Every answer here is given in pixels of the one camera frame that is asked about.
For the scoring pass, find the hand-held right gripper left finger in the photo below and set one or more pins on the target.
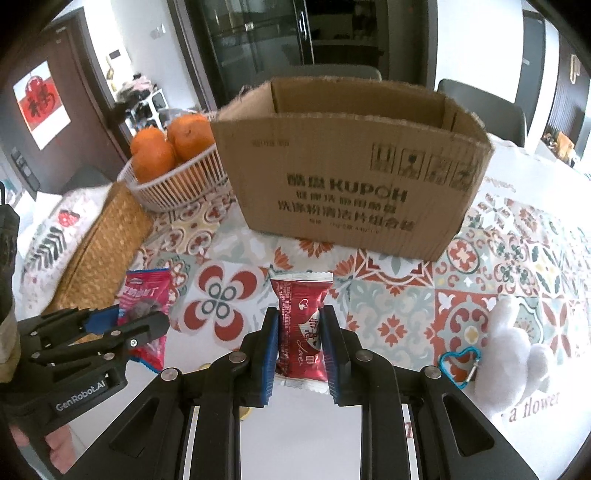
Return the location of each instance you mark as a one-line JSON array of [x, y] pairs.
[[270, 360]]

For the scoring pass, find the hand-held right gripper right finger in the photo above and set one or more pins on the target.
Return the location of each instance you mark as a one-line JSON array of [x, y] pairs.
[[330, 364]]

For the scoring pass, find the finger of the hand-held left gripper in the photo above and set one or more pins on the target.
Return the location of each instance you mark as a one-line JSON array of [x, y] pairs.
[[104, 316], [138, 328]]

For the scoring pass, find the pink snack packet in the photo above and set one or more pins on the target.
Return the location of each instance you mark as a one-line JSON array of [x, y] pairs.
[[147, 290]]

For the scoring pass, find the red candy packet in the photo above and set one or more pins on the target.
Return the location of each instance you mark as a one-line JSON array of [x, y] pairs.
[[300, 323]]

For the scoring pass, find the brown cardboard box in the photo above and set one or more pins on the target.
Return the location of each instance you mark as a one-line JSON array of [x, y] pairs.
[[346, 194]]

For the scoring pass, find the person's left hand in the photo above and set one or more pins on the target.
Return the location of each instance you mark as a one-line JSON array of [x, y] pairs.
[[57, 454]]

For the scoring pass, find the woven wicker tissue box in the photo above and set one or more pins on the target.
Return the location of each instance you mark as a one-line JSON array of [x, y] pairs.
[[106, 240]]

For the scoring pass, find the patterned table runner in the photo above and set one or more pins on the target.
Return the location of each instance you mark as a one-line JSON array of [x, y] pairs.
[[406, 314]]

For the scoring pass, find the floral cloth box cover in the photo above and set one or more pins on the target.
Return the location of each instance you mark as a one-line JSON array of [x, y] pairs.
[[55, 230]]

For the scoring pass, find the blue heart carabiner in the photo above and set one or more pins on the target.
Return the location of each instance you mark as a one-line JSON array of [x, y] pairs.
[[442, 361]]

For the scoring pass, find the orange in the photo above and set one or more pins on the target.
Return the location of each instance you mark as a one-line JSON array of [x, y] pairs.
[[152, 157], [191, 136]]

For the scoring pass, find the white plush toy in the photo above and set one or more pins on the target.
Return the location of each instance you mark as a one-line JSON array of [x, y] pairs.
[[508, 350]]

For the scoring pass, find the white shoe rack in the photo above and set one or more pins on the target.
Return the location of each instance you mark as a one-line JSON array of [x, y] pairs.
[[154, 104]]

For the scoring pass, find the brown wooden door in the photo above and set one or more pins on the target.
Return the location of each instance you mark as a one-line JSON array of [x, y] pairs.
[[78, 92]]

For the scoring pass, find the pile of clothes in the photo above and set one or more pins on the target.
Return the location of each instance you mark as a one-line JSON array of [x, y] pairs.
[[136, 87]]

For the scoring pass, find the dark grey chair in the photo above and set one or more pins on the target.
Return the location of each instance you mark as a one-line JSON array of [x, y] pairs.
[[485, 106]]

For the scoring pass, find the dark glass sliding door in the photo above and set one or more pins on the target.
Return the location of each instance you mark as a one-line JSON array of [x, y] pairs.
[[258, 37]]

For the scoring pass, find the yellow bag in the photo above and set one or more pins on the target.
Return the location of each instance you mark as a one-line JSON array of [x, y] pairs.
[[563, 141]]

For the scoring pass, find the dark interior door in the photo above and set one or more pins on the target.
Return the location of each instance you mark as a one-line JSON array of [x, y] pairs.
[[533, 69]]

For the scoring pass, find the red and white wall poster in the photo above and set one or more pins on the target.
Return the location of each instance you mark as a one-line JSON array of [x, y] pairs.
[[41, 106]]

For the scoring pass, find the white wall intercom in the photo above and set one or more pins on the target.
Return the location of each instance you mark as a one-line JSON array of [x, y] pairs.
[[114, 54]]

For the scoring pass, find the white light switch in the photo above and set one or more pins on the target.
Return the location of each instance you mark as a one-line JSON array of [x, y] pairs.
[[159, 30]]

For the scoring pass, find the gold wall ornament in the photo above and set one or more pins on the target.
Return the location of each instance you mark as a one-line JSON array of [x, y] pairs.
[[572, 69]]

